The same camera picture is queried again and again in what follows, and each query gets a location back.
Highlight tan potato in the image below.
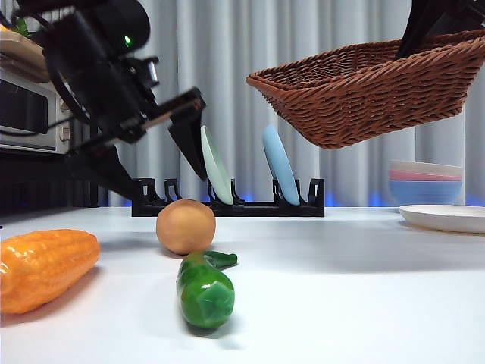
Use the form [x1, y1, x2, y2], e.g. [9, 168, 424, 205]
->
[155, 199, 217, 256]

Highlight beige bowl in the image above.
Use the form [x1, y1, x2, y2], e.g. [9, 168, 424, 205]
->
[390, 159, 463, 177]

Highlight light blue plate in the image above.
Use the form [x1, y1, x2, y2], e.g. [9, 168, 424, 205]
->
[262, 124, 300, 206]

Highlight blue bowl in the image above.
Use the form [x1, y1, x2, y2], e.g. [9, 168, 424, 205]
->
[389, 180, 463, 207]

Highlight brown wicker basket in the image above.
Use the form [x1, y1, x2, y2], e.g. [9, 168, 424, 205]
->
[245, 29, 485, 150]

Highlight green plastic cucumber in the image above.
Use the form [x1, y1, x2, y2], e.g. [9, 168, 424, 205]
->
[175, 250, 239, 329]

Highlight black metal shelf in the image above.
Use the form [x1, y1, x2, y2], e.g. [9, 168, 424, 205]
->
[0, 149, 100, 228]

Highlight pale green plate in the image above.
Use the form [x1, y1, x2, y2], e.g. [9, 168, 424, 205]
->
[199, 124, 234, 206]

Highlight green leaves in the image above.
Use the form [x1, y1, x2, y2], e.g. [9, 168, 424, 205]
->
[13, 17, 32, 39]

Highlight white toaster oven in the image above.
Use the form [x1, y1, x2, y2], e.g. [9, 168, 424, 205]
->
[0, 67, 92, 155]

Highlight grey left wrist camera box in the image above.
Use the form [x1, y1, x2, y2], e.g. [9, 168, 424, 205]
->
[127, 56, 160, 94]

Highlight orange plastic corn cob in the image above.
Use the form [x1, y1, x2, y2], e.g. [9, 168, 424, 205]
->
[0, 229, 102, 315]

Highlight grey curtain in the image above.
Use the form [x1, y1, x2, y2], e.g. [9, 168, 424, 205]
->
[0, 0, 485, 209]

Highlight white plate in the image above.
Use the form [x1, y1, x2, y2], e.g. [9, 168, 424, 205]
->
[399, 204, 485, 234]

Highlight wooden cutting board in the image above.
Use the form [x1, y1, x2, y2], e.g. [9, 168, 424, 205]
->
[0, 32, 50, 83]

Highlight pink bowl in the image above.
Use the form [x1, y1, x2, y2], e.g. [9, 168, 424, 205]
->
[389, 169, 463, 183]

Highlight black dish rack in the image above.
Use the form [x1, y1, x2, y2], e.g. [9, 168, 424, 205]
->
[131, 177, 326, 218]

